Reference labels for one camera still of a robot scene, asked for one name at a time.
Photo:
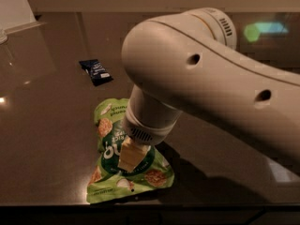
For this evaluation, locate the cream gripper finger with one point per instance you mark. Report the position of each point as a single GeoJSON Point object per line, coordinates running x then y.
{"type": "Point", "coordinates": [132, 154]}

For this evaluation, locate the dark blue snack bar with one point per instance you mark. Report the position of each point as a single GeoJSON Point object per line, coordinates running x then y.
{"type": "Point", "coordinates": [97, 73]}

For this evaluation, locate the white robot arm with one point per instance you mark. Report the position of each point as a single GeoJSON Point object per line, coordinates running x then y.
{"type": "Point", "coordinates": [188, 63]}

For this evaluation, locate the white object at left edge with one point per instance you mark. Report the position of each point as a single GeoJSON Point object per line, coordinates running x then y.
{"type": "Point", "coordinates": [15, 16]}

